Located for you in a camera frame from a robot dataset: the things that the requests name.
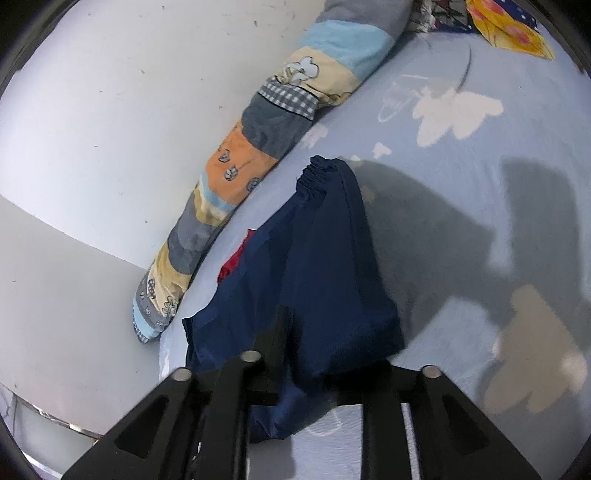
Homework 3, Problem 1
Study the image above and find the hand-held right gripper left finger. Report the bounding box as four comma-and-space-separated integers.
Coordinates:
62, 305, 295, 480

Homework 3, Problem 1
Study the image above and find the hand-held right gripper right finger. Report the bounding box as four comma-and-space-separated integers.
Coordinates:
331, 361, 543, 480

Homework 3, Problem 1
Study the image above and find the navy shirt with red collar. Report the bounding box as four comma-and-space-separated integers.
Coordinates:
182, 155, 406, 444

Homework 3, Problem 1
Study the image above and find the patchwork rolled quilt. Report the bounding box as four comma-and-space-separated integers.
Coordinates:
130, 0, 414, 344

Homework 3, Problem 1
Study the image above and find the light blue cloud-print bed sheet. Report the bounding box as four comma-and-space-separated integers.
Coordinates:
159, 28, 591, 480

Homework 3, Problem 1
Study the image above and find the colourful patterned cloth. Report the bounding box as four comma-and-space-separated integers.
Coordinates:
416, 0, 557, 61

